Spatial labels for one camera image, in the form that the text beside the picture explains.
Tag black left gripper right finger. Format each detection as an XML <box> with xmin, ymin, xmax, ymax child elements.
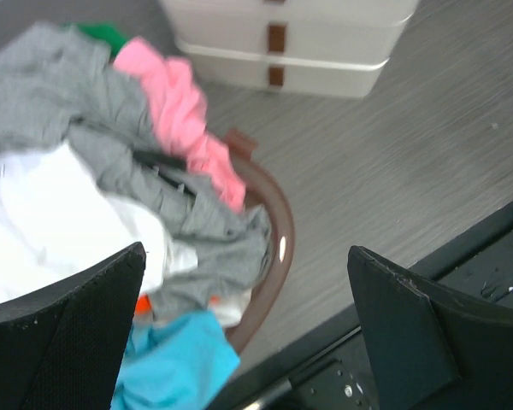
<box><xmin>347</xmin><ymin>246</ymin><xmax>513</xmax><ymax>409</ymax></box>

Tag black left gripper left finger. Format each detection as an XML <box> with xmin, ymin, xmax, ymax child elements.
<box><xmin>0</xmin><ymin>243</ymin><xmax>146</xmax><ymax>410</ymax></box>

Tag orange cloth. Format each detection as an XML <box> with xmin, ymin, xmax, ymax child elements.
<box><xmin>134</xmin><ymin>295</ymin><xmax>152</xmax><ymax>315</ymax></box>

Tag light blue cloth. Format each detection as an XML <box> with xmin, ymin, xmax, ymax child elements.
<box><xmin>110</xmin><ymin>311</ymin><xmax>240</xmax><ymax>410</ymax></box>

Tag white cloth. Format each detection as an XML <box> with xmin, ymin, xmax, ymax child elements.
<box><xmin>0</xmin><ymin>144</ymin><xmax>268</xmax><ymax>326</ymax></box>

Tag grey cloth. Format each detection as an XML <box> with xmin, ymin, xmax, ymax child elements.
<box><xmin>0</xmin><ymin>21</ymin><xmax>274</xmax><ymax>325</ymax></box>

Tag pink cloth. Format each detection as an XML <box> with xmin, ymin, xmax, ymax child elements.
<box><xmin>113</xmin><ymin>38</ymin><xmax>246</xmax><ymax>213</ymax></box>

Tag green cloth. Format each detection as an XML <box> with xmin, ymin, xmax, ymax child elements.
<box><xmin>66</xmin><ymin>23</ymin><xmax>129</xmax><ymax>59</ymax></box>

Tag white drawer unit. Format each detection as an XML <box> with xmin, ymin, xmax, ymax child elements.
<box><xmin>161</xmin><ymin>0</ymin><xmax>418</xmax><ymax>98</ymax></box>

